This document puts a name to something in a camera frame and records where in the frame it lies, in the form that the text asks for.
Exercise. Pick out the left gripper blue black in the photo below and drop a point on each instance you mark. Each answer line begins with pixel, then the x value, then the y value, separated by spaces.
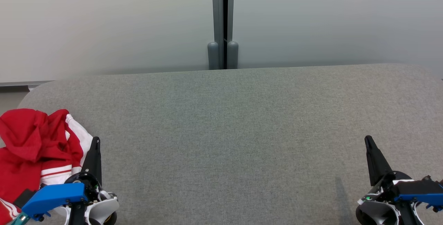
pixel 55 197

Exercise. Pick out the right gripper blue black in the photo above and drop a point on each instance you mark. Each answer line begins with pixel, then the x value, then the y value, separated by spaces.
pixel 415 200

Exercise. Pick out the red white basketball jersey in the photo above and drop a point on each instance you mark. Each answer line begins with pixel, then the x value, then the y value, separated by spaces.
pixel 17 187

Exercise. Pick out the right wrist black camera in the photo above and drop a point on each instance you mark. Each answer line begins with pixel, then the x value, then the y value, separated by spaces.
pixel 418 187

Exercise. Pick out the wrist black camera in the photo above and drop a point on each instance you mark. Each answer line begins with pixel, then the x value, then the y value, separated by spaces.
pixel 418 187
pixel 24 198

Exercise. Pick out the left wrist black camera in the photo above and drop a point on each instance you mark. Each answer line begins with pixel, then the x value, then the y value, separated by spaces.
pixel 24 198

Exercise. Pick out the grey partition base rail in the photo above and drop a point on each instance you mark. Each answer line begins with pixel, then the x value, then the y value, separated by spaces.
pixel 20 83

